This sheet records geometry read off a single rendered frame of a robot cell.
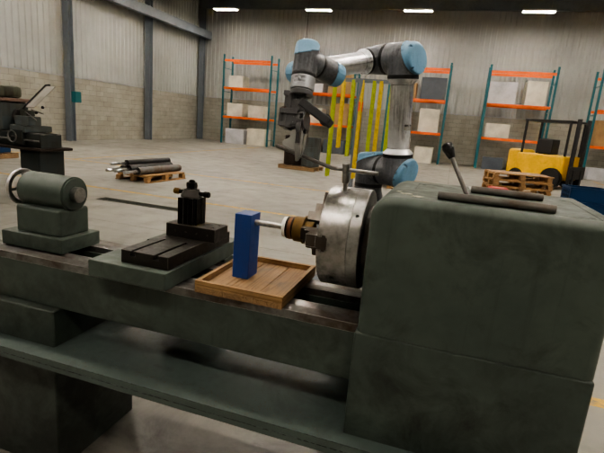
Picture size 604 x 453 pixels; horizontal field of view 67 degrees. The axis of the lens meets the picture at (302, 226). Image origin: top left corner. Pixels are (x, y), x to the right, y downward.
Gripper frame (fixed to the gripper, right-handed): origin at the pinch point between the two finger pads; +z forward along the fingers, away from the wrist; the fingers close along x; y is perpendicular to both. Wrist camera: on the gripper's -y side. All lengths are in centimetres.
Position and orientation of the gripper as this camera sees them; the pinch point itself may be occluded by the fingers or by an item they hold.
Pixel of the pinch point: (299, 156)
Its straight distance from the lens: 140.0
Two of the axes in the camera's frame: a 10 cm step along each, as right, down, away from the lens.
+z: -1.3, 9.9, 0.0
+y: -9.5, -1.3, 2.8
